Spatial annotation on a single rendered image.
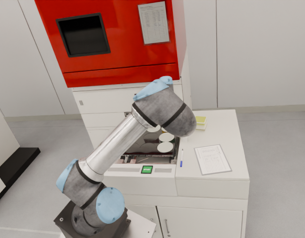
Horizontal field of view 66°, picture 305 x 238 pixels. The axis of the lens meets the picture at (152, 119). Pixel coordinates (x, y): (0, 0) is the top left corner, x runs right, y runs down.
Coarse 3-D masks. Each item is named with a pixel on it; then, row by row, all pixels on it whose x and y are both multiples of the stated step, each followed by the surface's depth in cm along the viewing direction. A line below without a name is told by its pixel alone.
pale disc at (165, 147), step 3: (159, 144) 149; (162, 144) 149; (165, 144) 148; (168, 144) 148; (171, 144) 147; (159, 147) 147; (162, 147) 147; (165, 147) 146; (168, 147) 146; (171, 147) 145; (159, 150) 145; (162, 150) 144; (165, 150) 144; (168, 150) 143
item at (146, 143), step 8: (160, 128) 164; (144, 136) 160; (152, 136) 158; (176, 136) 154; (136, 144) 153; (144, 144) 152; (152, 144) 151; (128, 152) 148; (136, 152) 147; (144, 152) 146; (152, 152) 144; (160, 152) 143; (168, 152) 142
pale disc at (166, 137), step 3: (162, 135) 158; (165, 135) 157; (168, 135) 157; (171, 135) 156; (159, 138) 155; (162, 138) 154; (165, 138) 154; (168, 138) 154; (171, 138) 153; (162, 141) 152; (165, 141) 151; (168, 141) 151
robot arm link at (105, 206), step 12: (96, 192) 83; (108, 192) 84; (120, 192) 88; (84, 204) 82; (96, 204) 81; (108, 204) 82; (120, 204) 85; (96, 216) 82; (108, 216) 81; (120, 216) 85
